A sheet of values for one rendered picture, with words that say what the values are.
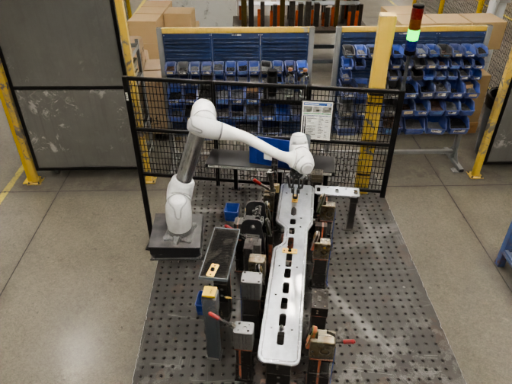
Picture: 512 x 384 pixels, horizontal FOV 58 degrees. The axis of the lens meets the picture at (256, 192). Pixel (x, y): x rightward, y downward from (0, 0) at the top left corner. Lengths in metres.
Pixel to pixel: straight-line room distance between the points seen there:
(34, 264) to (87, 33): 2.02
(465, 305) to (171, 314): 2.29
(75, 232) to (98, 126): 1.07
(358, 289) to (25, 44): 3.50
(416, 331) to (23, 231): 3.49
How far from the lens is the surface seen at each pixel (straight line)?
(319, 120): 3.25
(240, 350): 2.21
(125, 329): 3.61
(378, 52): 3.13
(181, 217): 2.84
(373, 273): 2.96
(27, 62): 4.80
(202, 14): 9.24
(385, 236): 3.24
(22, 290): 4.16
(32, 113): 5.01
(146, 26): 6.77
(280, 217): 2.80
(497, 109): 5.16
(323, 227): 2.77
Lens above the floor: 2.73
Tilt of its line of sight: 35 degrees down
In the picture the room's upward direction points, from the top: straight up
